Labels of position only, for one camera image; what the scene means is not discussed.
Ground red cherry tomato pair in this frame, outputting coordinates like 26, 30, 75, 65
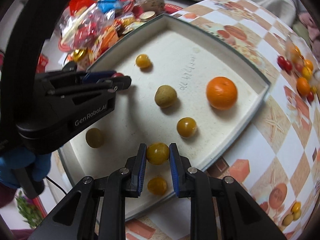
277, 56, 293, 73

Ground blue gloved left hand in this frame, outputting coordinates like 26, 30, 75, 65
1, 149, 52, 189

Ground small orange mandarin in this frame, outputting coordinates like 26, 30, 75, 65
296, 77, 311, 97

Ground clear glass fruit bowl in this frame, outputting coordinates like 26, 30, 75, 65
285, 33, 319, 83

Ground pile of snack packets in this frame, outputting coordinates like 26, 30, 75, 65
56, 0, 135, 62

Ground white shallow tray box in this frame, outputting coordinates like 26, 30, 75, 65
57, 13, 272, 222

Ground pink blanket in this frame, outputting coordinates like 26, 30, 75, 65
299, 12, 319, 50

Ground large orange mandarin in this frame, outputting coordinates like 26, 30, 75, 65
206, 76, 238, 111

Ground brownish green round fruit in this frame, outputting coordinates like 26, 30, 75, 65
155, 85, 177, 108

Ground yellow heart-shaped tomato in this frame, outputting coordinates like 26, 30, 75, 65
291, 202, 301, 213

